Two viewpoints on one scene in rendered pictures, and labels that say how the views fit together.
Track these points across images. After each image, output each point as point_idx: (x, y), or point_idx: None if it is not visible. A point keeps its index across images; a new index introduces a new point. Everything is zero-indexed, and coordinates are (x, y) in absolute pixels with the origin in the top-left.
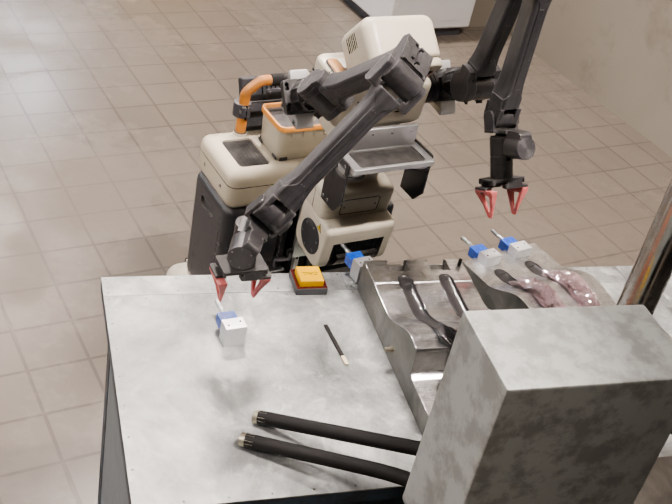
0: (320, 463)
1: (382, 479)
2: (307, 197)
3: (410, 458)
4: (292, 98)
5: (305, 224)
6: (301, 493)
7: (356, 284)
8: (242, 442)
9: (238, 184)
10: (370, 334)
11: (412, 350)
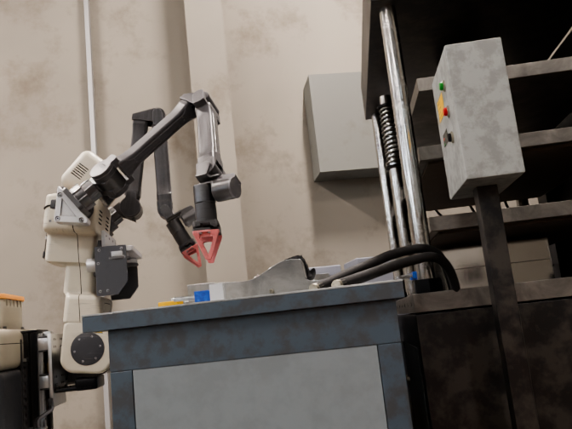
0: (374, 273)
1: (396, 269)
2: (69, 320)
3: None
4: (77, 198)
5: (77, 343)
6: None
7: None
8: (341, 282)
9: (2, 339)
10: None
11: (296, 264)
